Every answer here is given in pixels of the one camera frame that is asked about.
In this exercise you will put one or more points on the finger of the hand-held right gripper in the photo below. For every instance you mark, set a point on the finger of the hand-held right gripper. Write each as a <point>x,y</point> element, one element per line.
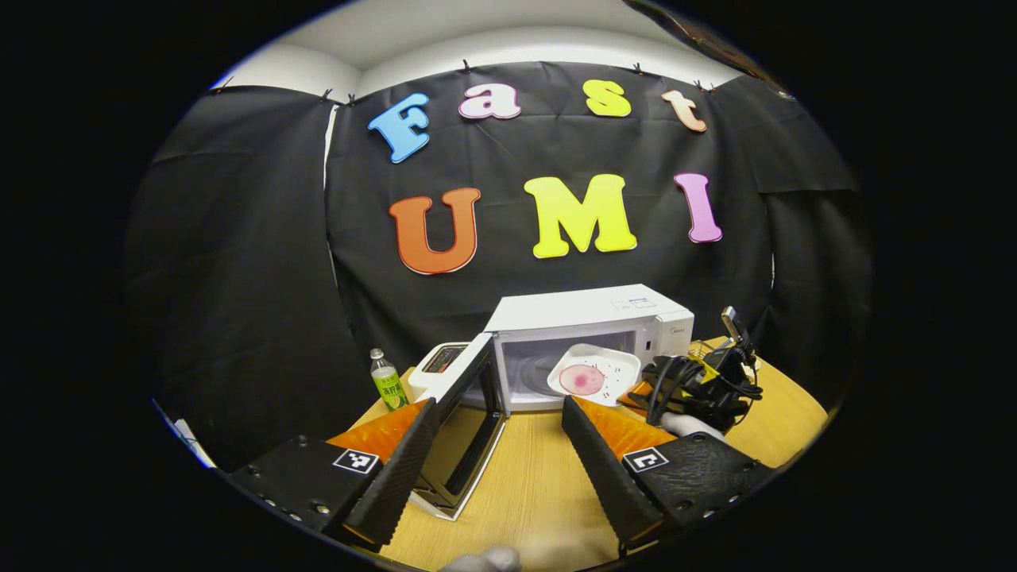
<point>638,391</point>

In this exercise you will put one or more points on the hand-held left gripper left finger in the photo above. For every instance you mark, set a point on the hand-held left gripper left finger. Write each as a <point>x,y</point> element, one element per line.
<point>397,477</point>

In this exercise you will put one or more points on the white plate with pink food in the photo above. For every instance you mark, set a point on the white plate with pink food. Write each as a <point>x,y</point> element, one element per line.
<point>592,375</point>

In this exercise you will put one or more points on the black backdrop cloth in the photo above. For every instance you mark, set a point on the black backdrop cloth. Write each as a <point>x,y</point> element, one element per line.
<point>516,151</point>

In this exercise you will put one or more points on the green drink bottle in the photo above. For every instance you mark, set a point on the green drink bottle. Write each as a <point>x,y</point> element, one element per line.
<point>389,385</point>

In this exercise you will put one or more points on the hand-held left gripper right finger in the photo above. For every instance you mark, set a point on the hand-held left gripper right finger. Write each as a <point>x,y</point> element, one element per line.
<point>605,477</point>

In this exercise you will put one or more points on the white toaster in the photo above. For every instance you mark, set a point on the white toaster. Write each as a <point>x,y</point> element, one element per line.
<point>437,365</point>

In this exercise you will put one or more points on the white microwave oven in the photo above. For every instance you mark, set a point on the white microwave oven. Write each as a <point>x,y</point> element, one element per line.
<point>572,310</point>

